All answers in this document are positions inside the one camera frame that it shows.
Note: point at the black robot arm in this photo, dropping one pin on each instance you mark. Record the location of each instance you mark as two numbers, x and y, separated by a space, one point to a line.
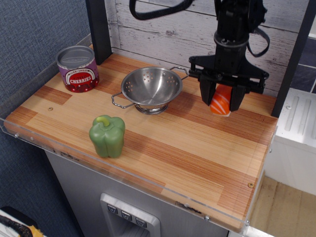
237 18

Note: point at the green bell pepper toy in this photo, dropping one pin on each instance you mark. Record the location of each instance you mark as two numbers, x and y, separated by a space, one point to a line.
107 136

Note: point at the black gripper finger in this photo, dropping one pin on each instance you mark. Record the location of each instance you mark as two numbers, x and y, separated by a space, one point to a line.
207 84
237 96

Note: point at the left black vertical post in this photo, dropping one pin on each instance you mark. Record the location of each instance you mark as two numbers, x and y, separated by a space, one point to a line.
99 29

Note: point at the cherries can toy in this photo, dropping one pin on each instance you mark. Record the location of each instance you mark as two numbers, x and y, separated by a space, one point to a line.
78 68

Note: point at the black vertical post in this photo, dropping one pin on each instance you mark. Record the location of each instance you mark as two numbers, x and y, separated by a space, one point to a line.
295 57
99 29

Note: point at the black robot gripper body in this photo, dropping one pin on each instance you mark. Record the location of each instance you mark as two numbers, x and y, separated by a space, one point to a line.
229 65

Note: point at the water dispenser panel with buttons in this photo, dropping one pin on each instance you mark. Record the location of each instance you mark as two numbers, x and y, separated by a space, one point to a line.
128 217

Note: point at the yellow cloth object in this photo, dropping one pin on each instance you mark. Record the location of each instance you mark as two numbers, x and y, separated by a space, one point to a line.
35 232

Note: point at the right black vertical post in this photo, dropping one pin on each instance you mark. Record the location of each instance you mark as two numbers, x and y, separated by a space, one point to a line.
295 57

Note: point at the grey toy fridge cabinet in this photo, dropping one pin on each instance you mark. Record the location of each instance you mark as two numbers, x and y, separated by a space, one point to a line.
83 188

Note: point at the salmon nigiri sushi toy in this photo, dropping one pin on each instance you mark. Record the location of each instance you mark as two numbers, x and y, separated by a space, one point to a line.
220 103

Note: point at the white toy sink unit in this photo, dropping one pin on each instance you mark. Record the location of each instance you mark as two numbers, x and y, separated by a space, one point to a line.
292 156

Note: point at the clear acrylic table guard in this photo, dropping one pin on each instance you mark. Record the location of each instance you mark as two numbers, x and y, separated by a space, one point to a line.
212 166

